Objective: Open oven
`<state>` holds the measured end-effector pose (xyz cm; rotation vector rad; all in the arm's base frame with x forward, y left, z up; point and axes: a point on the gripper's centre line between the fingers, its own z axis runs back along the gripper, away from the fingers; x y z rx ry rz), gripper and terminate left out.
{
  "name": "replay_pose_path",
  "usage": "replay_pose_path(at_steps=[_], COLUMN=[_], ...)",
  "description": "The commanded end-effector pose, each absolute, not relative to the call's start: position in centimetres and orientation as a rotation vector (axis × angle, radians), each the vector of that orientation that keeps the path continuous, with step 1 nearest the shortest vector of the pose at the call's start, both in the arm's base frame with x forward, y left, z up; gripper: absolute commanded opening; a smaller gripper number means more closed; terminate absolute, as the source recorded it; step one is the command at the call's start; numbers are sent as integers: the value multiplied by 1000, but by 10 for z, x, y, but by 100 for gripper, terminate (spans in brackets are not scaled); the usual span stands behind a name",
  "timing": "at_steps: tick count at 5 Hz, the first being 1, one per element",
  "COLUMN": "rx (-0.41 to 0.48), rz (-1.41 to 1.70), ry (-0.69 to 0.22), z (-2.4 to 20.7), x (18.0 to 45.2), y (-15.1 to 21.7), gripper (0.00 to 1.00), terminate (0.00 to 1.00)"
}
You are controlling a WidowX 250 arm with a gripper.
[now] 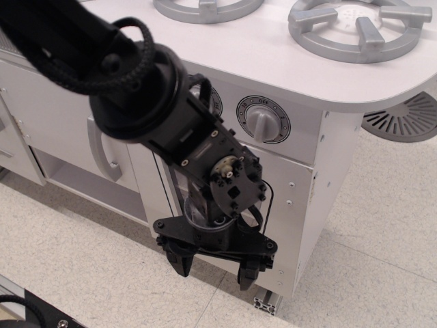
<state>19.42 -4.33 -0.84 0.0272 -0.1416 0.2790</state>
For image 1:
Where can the grey left burner grate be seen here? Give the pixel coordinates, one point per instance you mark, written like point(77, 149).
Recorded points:
point(206, 12)

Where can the grey oven knob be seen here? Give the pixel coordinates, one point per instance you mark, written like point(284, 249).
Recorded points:
point(263, 119)
point(215, 102)

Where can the grey right oven knob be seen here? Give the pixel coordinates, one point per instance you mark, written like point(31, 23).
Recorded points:
point(263, 119)

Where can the white oven door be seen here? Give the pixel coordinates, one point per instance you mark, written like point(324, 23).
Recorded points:
point(285, 215)

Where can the aluminium extrusion foot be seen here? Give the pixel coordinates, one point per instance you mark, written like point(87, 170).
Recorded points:
point(267, 301)

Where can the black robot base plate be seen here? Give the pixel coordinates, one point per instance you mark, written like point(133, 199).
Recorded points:
point(38, 313)

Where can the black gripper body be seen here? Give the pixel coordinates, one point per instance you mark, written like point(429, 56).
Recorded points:
point(204, 226)

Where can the grey cabinet door handle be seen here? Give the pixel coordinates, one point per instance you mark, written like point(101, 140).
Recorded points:
point(102, 150)

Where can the grey right burner grate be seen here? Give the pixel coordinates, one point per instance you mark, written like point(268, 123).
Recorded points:
point(362, 18)

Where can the grey burner grate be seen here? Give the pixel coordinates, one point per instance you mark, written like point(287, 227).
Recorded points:
point(362, 18)
point(206, 12)

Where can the grey round floor drain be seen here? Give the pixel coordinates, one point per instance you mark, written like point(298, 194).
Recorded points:
point(413, 120)

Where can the white cabinet door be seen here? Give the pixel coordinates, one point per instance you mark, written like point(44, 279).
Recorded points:
point(57, 122)

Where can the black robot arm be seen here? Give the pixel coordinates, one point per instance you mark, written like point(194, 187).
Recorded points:
point(140, 92)

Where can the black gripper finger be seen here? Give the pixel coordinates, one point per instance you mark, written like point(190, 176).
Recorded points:
point(248, 272)
point(180, 256)

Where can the white toy kitchen stove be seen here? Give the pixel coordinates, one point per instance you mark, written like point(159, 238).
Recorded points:
point(324, 99)

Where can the grey left oven knob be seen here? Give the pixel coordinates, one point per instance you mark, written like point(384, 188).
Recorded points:
point(215, 102)

